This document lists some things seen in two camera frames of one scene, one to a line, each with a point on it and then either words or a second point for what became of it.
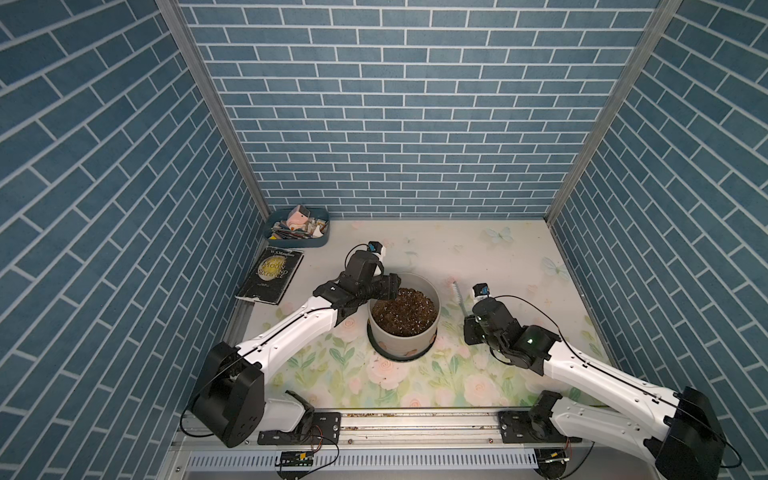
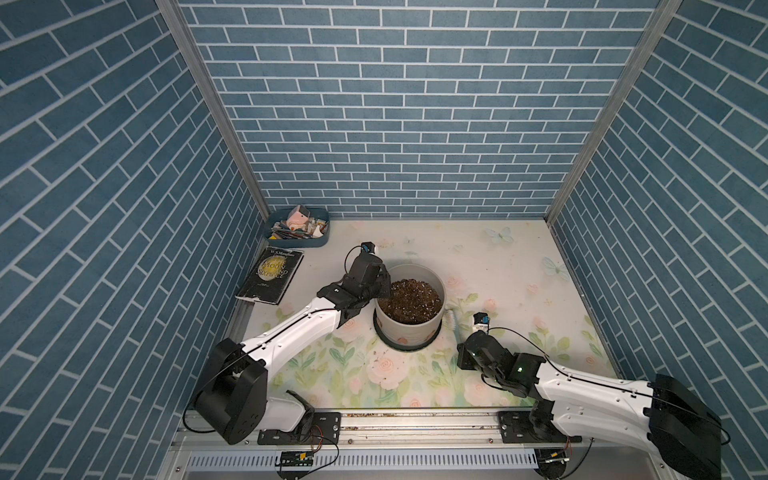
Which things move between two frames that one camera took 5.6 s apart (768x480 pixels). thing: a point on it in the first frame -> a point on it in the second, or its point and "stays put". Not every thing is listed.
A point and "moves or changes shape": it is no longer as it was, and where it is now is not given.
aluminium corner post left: [174, 13] stays put
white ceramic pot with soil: [409, 322] moves or changes shape
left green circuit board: [297, 459] stays put
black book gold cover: [270, 275] stays put
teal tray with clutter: [297, 227] stays put
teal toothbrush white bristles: [459, 296] -> [453, 324]
